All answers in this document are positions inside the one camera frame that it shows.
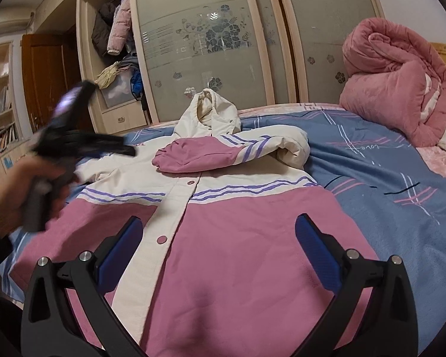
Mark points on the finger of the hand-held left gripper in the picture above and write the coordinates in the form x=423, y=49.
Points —
x=104, y=147

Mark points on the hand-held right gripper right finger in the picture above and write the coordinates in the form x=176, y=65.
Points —
x=316, y=247

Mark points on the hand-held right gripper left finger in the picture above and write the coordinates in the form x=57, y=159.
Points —
x=119, y=247

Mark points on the pink and white hooded jacket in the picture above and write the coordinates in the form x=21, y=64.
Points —
x=238, y=253

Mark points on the person's left hand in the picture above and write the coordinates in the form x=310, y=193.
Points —
x=9, y=193

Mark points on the brown wooden door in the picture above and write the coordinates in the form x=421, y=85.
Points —
x=48, y=74

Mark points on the translucent storage box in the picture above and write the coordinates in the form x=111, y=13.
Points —
x=117, y=89

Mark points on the beige bookshelf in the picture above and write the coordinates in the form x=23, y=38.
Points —
x=0, y=111

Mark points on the pale yellow cloth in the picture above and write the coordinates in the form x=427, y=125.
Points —
x=107, y=76

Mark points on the row of books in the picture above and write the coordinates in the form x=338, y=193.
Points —
x=0, y=141

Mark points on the blue cloth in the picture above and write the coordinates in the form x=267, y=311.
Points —
x=136, y=85

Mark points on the dark hanging jacket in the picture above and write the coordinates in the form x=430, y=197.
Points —
x=102, y=31

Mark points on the blue plaid bed sheet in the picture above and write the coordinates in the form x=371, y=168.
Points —
x=375, y=163

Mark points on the pink puffer jacket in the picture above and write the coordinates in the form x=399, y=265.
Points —
x=119, y=26

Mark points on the beige sliding door wardrobe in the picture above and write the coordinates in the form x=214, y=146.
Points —
x=223, y=44

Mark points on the pink floral sheet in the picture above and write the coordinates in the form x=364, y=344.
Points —
x=444, y=152

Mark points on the rolled pink quilt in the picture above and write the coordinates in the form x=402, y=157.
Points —
x=397, y=81

